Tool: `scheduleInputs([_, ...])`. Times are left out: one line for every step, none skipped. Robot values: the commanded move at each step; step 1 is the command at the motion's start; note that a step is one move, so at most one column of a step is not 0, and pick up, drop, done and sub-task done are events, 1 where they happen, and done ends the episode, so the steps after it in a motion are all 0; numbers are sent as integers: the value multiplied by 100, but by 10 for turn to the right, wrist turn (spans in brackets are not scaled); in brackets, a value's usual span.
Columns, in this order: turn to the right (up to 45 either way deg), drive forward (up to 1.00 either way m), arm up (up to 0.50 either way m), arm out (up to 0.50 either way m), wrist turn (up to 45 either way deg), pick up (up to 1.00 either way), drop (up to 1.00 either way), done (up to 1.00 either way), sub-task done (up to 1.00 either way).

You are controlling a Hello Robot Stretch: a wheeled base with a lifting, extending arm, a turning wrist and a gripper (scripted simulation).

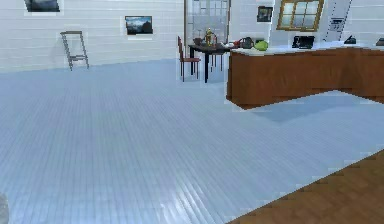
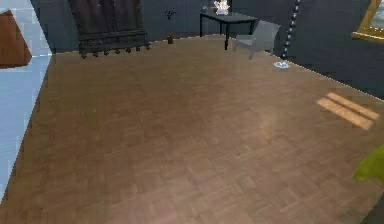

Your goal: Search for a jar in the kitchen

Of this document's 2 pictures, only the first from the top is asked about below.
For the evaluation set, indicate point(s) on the dark framed landscape picture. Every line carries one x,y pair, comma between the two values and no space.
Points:
42,5
139,25

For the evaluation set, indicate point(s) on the red small dish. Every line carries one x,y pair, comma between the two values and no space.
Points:
237,43

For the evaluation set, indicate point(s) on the white wall ladder shelf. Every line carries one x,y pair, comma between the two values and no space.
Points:
337,23

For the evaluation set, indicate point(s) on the grey metal stool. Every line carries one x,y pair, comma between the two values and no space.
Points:
75,57

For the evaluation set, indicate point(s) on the brown kitchen counter white top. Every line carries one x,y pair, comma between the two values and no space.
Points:
290,76

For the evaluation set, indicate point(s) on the small dark framed picture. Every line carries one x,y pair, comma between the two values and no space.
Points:
264,14

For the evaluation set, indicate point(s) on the dark bowl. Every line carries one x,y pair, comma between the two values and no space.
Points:
198,41

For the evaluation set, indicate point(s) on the red wooden chair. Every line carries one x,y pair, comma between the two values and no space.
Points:
217,55
186,60

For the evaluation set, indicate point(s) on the wooden framed window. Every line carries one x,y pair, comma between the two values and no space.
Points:
300,15

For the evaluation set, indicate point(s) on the yellow bottle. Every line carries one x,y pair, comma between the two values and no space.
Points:
209,36

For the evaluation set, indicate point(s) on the black kettle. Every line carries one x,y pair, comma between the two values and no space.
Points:
247,43

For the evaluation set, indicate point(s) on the small black appliance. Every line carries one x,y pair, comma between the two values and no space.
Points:
350,40

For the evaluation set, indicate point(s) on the black dining table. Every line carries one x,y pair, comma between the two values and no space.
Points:
206,50

